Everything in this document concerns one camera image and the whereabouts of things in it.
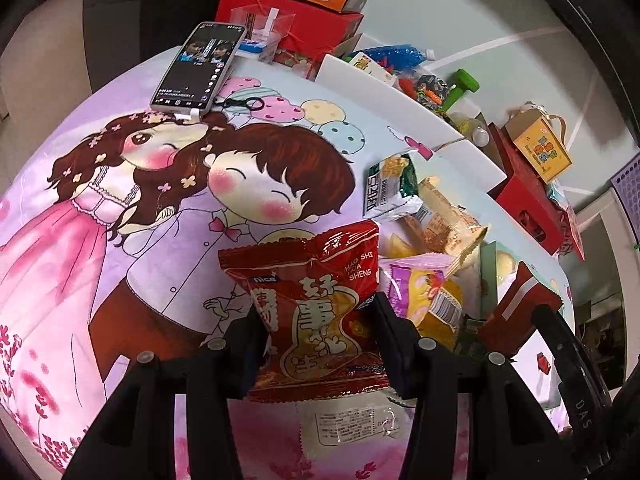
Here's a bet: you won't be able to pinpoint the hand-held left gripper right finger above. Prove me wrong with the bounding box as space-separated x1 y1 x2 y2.
371 292 566 480

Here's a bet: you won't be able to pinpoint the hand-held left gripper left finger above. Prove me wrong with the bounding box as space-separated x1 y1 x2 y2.
65 304 271 480

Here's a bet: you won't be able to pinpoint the pink snack packet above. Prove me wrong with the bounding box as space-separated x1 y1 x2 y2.
378 254 464 352

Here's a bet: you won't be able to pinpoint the red peanut snack packet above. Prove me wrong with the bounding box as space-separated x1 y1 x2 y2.
218 219 392 404

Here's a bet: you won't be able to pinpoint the yellow snack packet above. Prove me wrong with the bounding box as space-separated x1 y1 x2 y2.
384 231 422 261

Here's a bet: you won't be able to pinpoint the white printed snack packet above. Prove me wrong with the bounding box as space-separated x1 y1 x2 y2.
298 394 417 447

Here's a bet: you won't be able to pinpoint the red white milk snack packet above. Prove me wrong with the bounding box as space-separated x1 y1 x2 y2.
477 260 563 358

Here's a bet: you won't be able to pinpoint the beige bread packet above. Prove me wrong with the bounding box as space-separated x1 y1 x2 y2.
414 177 489 267

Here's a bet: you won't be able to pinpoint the yellow jelly cup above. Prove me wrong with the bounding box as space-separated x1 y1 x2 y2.
494 251 517 282

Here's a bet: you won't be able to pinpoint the green white snack packet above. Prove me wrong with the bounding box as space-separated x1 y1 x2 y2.
364 152 424 222

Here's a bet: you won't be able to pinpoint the white shelf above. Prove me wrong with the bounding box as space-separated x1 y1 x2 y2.
574 187 640 311

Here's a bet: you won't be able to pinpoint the red patterned box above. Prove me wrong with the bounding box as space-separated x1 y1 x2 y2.
549 184 587 263

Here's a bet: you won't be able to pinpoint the large red gift box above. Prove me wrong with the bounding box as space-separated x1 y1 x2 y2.
487 124 572 257

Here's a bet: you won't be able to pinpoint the purple perforated board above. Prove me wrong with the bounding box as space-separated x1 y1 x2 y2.
609 154 640 217

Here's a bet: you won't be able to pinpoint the clear yellow bottle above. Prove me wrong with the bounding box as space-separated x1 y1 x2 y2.
449 112 491 147

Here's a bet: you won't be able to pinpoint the white cardboard box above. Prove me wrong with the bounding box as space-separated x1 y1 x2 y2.
314 52 507 193

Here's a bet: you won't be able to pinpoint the small black scissors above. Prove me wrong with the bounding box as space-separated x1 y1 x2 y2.
219 95 265 112

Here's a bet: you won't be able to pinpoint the colourful toy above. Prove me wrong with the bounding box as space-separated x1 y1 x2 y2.
399 74 452 109

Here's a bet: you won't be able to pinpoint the green dumbbell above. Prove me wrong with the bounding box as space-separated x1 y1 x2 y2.
439 68 480 112

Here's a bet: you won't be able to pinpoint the smartphone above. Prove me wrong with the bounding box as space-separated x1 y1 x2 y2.
150 21 247 124

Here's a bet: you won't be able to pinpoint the blue plastic bottle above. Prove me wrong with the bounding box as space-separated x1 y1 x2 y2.
359 45 435 69

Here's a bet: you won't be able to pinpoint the clear plastic box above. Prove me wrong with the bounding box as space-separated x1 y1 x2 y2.
229 5 296 64

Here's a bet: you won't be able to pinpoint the yellow gift box with handle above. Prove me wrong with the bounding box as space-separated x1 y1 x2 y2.
502 104 574 184

